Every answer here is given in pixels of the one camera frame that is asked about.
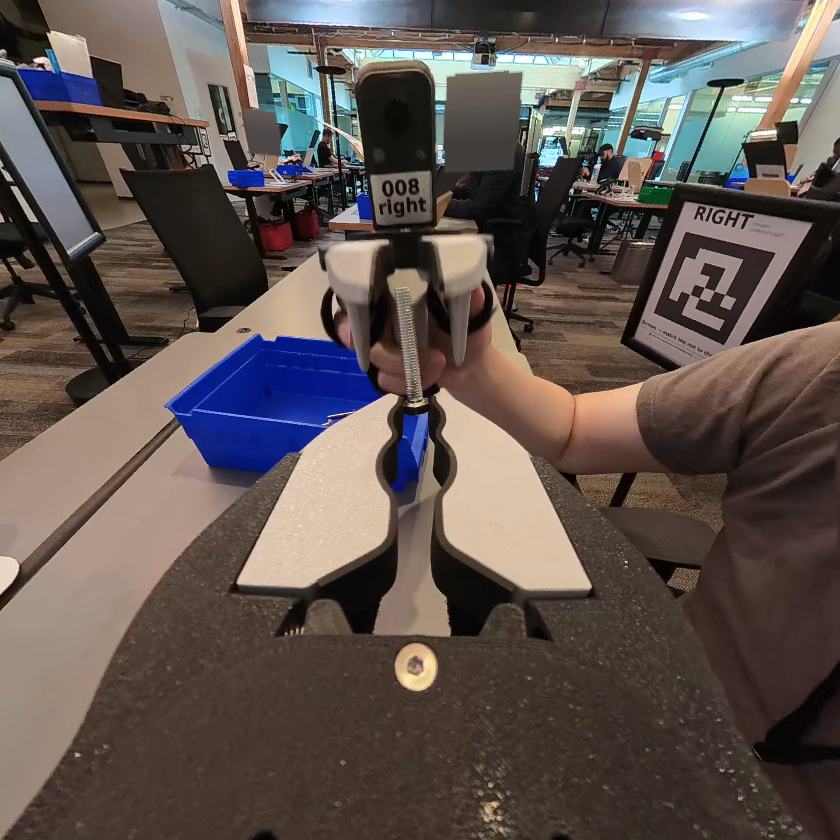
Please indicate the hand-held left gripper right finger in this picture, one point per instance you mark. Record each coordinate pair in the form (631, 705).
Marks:
(512, 525)

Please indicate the long threaded metal bolt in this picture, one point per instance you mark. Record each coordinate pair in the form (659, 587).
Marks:
(409, 348)

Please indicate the person's right forearm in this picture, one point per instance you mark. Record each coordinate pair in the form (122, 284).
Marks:
(531, 410)

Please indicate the person's right hand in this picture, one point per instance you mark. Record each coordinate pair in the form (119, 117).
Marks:
(434, 354)

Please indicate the framed screen on black stand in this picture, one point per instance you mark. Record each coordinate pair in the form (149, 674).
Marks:
(39, 170)

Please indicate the green bin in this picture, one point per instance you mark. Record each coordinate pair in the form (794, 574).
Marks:
(656, 195)

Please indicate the black floor lamp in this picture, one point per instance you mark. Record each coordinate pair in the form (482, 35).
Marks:
(331, 98)
(712, 105)

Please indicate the white stand base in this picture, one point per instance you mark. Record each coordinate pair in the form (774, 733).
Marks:
(6, 574)

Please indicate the red bag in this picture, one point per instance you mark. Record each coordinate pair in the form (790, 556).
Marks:
(275, 236)
(307, 224)

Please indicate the wooden top desk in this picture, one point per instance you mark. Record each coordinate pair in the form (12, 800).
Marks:
(118, 118)

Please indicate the ceiling projector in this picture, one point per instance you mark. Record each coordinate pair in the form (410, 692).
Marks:
(484, 54)

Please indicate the dark hex nut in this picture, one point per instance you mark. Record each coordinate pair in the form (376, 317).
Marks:
(413, 407)

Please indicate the blue plastic bin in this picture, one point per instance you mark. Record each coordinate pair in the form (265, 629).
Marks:
(262, 407)

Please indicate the small metal bolt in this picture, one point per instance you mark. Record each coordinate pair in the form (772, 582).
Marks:
(338, 416)

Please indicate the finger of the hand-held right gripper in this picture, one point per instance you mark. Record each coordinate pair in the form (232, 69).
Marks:
(459, 269)
(348, 275)

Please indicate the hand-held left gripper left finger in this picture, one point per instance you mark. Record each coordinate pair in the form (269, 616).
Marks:
(321, 518)

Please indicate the black framed marker sign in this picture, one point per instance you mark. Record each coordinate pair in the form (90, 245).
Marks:
(722, 275)

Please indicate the blue storage bin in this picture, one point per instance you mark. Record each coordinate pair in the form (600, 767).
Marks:
(62, 86)
(246, 178)

